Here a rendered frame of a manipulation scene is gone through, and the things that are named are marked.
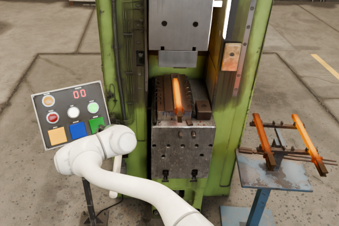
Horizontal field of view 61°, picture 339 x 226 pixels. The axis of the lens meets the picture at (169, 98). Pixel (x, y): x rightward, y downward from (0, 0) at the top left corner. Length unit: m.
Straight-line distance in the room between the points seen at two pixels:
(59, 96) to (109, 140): 0.54
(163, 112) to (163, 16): 0.57
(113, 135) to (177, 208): 0.39
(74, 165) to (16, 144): 2.18
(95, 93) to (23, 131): 1.84
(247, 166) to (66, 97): 1.11
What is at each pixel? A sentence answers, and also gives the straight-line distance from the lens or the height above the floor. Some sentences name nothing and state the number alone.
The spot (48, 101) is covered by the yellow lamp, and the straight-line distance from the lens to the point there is 1.53.
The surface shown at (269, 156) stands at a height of 0.98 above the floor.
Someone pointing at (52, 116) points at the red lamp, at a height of 1.10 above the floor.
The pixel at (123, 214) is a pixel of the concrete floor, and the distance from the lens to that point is 2.41.
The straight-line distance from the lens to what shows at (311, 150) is 1.67.
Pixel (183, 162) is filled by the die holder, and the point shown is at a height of 0.62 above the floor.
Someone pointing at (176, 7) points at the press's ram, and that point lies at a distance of 1.41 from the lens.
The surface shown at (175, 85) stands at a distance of 1.88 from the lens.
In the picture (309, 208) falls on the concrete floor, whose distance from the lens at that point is 2.73.
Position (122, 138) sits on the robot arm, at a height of 1.30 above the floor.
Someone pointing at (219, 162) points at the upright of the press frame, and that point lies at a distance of 2.23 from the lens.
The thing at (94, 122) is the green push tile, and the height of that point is 1.03.
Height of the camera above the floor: 1.99
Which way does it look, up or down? 34 degrees down
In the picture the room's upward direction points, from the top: 3 degrees clockwise
